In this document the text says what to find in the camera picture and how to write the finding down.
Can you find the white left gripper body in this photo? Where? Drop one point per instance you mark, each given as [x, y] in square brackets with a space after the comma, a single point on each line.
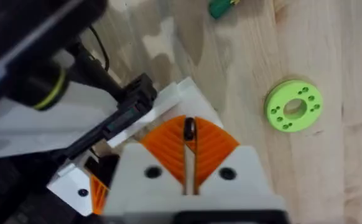
[44, 124]

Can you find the green disc with holes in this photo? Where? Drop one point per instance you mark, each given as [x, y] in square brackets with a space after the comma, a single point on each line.
[293, 105]

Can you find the green toy vegetable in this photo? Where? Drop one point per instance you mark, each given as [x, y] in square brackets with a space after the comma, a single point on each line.
[219, 7]

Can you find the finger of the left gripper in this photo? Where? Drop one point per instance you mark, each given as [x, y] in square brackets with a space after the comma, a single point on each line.
[72, 186]
[187, 99]

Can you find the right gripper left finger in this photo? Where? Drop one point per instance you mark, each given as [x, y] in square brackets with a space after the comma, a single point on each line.
[143, 183]

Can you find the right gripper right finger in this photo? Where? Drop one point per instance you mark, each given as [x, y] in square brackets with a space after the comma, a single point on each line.
[240, 180]

